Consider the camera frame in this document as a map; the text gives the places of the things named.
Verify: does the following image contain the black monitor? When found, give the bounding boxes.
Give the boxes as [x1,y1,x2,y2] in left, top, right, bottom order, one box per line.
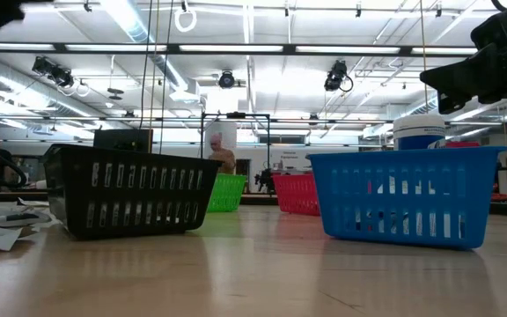
[92,128,155,155]

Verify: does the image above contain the black overhead camera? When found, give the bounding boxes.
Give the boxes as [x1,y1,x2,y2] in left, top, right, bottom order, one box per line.
[323,60,355,93]
[32,55,75,88]

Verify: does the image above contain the white hanging ring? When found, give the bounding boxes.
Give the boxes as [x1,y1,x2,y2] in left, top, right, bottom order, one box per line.
[173,7,198,33]

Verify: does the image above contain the black hanging cable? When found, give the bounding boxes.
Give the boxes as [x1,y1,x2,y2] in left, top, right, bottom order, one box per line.
[137,0,154,131]
[158,0,175,155]

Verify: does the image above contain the black curved cable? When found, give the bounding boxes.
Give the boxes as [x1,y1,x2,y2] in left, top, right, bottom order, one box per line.
[0,116,28,190]

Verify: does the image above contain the white cylindrical tank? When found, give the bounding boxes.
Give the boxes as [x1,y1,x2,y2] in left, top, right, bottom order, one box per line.
[203,120,239,160]

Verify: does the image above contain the white container with blue band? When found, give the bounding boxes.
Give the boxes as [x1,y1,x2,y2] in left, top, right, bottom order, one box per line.
[393,114,447,151]

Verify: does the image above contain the black background frame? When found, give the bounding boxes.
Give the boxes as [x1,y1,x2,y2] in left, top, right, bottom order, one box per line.
[199,111,272,160]

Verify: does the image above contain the red storage bin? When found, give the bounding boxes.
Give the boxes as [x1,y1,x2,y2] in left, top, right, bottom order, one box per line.
[445,140,481,149]

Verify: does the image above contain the yellow hanging cable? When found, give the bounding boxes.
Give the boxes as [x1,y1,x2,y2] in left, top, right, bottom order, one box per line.
[419,0,429,107]

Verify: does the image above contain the blue plastic basket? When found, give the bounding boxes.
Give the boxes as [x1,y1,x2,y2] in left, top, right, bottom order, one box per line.
[305,145,507,251]

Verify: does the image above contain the green plastic basket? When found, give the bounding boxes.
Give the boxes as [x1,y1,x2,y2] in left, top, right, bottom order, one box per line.
[206,173,249,214]

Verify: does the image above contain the black round ceiling fixture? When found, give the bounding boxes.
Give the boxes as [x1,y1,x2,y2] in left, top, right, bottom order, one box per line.
[217,70,237,90]

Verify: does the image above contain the white looped ceiling cable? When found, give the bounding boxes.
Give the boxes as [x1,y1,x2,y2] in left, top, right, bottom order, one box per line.
[57,78,92,98]

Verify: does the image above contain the black aluminium rig frame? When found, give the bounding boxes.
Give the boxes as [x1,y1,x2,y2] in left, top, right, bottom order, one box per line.
[0,42,507,219]

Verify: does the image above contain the white light strip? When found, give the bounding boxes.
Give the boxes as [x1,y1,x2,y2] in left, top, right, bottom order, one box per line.
[64,43,167,52]
[178,43,283,54]
[0,42,55,51]
[411,47,479,55]
[295,45,400,55]

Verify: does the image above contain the black plastic basket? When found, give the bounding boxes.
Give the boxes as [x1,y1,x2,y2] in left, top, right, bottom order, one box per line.
[40,143,223,241]

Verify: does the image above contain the red plastic basket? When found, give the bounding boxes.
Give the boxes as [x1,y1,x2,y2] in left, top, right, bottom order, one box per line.
[272,173,321,217]

